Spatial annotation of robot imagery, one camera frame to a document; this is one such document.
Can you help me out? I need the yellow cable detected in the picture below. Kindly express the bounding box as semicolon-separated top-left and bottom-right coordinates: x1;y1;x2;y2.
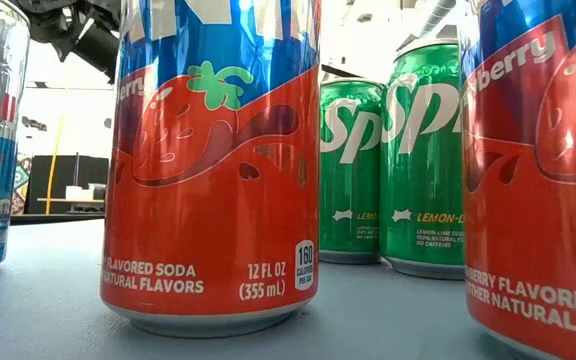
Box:
45;64;73;216

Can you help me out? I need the green Sprite can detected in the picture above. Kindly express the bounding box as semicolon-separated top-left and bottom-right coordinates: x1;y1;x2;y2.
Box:
379;38;467;281
318;75;385;266

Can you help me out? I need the colourful patchwork quilt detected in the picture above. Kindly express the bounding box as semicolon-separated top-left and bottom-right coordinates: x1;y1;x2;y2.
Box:
11;153;33;216

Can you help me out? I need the red Fanta strawberry can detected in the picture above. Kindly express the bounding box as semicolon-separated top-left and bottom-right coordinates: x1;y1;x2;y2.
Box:
99;0;323;339
459;0;576;360

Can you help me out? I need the black partition panel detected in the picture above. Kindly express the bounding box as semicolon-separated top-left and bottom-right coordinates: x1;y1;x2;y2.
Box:
24;153;111;216

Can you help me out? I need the dark ceiling fixture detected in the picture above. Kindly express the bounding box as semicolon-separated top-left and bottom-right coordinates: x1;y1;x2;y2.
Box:
17;114;49;133

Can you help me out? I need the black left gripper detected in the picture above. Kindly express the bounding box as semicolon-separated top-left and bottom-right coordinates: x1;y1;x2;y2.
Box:
11;0;123;85

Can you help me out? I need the wooden desk with white boxes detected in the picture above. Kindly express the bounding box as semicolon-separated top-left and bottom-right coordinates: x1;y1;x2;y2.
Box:
36;183;107;214

